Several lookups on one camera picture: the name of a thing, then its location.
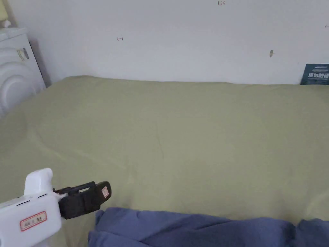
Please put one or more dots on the white washing machine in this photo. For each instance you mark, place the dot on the white washing machine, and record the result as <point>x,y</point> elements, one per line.
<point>16,69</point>

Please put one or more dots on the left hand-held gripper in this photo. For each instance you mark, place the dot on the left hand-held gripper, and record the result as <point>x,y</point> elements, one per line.
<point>28,216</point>

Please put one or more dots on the dark blue shirt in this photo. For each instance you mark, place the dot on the dark blue shirt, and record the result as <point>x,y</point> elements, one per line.
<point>205,229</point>

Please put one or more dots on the dark blue sign card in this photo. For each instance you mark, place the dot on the dark blue sign card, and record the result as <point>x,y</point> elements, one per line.
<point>315,74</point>

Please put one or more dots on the bed with pale green sheet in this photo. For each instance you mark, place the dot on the bed with pale green sheet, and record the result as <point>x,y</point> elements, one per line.
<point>164,144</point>

